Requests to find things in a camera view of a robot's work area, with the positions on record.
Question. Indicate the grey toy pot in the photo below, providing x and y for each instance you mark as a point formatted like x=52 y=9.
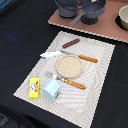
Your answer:
x=68 y=8

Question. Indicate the yellow toy box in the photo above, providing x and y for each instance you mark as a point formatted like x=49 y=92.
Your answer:
x=34 y=88

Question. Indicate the beige woven placemat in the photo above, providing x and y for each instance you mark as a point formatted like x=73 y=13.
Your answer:
x=72 y=105

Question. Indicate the brown toy stove board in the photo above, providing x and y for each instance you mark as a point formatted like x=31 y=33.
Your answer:
x=105 y=27

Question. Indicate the beige bowl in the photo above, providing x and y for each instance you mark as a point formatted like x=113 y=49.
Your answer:
x=123 y=14

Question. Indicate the fork with wooden handle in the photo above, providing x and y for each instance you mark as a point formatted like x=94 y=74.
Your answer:
x=54 y=76

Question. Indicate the round wooden plate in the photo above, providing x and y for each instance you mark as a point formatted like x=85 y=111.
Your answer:
x=69 y=66

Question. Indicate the grey toy frying pan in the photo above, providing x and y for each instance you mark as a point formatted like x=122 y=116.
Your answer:
x=91 y=10

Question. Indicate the light blue milk carton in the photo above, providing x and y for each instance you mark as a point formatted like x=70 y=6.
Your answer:
x=51 y=90

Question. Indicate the brown toy sausage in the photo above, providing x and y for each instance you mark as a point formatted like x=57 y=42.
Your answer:
x=71 y=43

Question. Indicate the knife with wooden handle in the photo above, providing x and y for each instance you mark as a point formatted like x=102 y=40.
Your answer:
x=81 y=56

